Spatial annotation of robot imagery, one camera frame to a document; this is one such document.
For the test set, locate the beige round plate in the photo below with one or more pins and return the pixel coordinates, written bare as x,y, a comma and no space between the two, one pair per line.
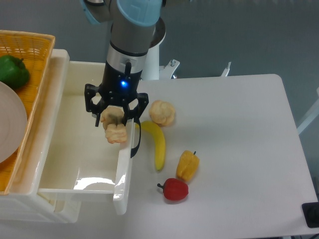
13,120

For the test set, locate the square tan bread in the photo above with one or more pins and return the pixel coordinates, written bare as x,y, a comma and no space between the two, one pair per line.
111,119

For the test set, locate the round tan bread roll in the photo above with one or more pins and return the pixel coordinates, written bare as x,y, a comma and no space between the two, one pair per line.
162,113

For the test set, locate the upper white drawer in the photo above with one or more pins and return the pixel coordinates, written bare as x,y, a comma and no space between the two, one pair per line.
81,165

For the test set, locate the white drawer cabinet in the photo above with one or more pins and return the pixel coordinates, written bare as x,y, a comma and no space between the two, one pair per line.
24,203

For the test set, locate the red bell pepper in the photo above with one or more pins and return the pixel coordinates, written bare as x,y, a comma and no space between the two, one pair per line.
174,189

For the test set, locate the black device at edge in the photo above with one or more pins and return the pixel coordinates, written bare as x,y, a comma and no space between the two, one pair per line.
311,214

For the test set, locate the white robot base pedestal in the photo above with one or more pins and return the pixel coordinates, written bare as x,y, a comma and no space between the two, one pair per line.
152,69

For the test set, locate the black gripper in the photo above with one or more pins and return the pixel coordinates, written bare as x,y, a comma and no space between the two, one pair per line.
118,88

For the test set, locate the white table frame bracket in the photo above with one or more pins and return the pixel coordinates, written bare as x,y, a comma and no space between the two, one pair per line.
311,114

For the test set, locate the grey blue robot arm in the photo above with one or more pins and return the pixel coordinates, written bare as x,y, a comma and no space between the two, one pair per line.
135,29

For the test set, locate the yellow bell pepper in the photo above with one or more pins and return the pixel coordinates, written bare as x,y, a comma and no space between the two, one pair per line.
187,165

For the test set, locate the yellow banana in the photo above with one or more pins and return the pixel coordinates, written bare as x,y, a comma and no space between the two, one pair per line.
159,142

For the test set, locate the green bell pepper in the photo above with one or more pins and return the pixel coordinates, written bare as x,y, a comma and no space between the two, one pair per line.
13,72

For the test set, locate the orange plastic basket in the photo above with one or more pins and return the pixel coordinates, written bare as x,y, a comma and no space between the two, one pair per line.
36,50

